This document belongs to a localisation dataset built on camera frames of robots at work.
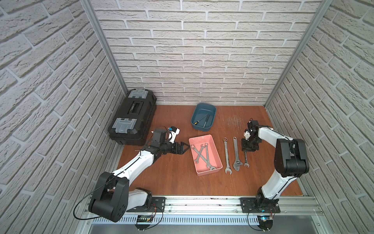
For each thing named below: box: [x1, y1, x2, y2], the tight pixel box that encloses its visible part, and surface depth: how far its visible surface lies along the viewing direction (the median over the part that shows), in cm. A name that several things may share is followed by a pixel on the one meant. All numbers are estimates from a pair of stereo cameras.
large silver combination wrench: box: [222, 136, 233, 176], surface depth 94 cm
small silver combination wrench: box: [243, 150, 250, 169], surface depth 91 cm
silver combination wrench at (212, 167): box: [190, 144, 216, 171], surface depth 91 cm
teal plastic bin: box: [190, 102, 217, 132], surface depth 112 cm
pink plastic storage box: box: [188, 134, 224, 176], surface depth 92 cm
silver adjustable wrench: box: [232, 136, 244, 172], surface depth 91 cm
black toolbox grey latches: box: [107, 88, 158, 146], surface depth 92 cm
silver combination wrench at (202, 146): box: [194, 143, 206, 164], surface depth 95 cm
